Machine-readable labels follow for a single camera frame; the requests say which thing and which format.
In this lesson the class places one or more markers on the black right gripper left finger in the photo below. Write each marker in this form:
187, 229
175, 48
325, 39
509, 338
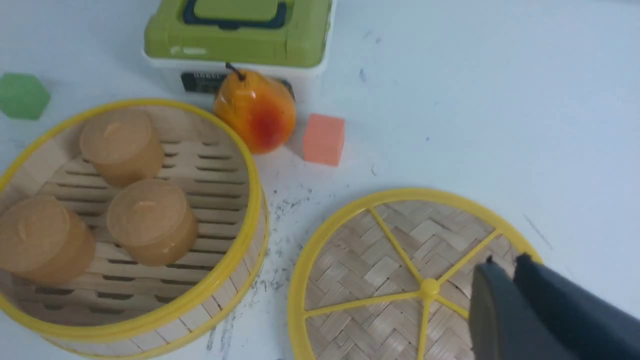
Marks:
502, 324

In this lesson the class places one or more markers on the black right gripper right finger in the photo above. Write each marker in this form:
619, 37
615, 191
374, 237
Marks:
586, 325

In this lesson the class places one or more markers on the yellow woven bamboo steamer lid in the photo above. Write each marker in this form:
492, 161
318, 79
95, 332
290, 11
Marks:
389, 277

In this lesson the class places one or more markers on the yellow bamboo steamer basket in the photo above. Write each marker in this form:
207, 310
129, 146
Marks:
119, 308

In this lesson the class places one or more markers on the orange foam cube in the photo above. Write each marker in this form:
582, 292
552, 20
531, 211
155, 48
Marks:
324, 139

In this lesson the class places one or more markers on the orange toy pear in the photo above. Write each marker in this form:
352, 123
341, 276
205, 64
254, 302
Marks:
260, 109

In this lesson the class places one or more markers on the brown bun middle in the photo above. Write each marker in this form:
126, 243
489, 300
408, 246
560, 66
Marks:
153, 221

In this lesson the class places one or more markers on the brown bun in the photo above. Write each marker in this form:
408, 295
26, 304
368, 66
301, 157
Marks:
43, 241
123, 146
153, 221

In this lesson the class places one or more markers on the brown bun top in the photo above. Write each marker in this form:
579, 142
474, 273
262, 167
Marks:
123, 146

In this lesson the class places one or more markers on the green lidded white box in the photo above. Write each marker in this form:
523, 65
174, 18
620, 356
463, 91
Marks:
189, 43

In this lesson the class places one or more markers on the brown bun left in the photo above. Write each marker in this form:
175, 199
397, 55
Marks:
43, 241

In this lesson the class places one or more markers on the green foam cube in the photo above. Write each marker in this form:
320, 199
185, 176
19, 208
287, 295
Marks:
23, 96

